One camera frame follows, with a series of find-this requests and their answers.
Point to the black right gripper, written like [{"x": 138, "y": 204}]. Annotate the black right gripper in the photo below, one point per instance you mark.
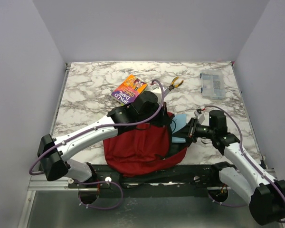
[{"x": 192, "y": 134}]

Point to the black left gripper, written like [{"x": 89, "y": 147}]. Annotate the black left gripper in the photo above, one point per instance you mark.
[{"x": 165, "y": 119}]

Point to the light blue book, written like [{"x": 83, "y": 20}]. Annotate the light blue book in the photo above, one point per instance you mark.
[{"x": 178, "y": 122}]

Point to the red student backpack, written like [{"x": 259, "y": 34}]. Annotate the red student backpack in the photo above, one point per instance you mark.
[{"x": 143, "y": 150}]

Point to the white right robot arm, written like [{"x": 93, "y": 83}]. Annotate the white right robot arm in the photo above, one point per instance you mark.
[{"x": 262, "y": 192}]

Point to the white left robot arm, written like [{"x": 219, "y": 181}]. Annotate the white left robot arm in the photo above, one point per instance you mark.
[{"x": 55, "y": 155}]

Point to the purple Roald Dahl book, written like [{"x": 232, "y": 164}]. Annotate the purple Roald Dahl book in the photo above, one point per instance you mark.
[{"x": 129, "y": 90}]

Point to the clear plastic organizer box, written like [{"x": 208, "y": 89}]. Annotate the clear plastic organizer box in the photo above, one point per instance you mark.
[{"x": 212, "y": 84}]

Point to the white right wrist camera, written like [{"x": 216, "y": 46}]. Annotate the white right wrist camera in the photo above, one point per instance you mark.
[{"x": 199, "y": 115}]

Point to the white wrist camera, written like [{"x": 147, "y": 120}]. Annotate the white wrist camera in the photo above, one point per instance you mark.
[
  {"x": 157, "y": 91},
  {"x": 199, "y": 115}
]

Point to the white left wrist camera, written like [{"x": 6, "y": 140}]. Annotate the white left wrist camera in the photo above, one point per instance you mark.
[{"x": 157, "y": 91}]

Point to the yellow handled pliers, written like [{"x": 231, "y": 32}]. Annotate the yellow handled pliers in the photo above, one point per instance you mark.
[{"x": 173, "y": 85}]

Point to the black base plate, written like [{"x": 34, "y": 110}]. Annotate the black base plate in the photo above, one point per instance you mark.
[{"x": 178, "y": 181}]

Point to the aluminium mounting rail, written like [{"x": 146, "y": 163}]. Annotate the aluminium mounting rail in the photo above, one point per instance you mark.
[{"x": 40, "y": 183}]

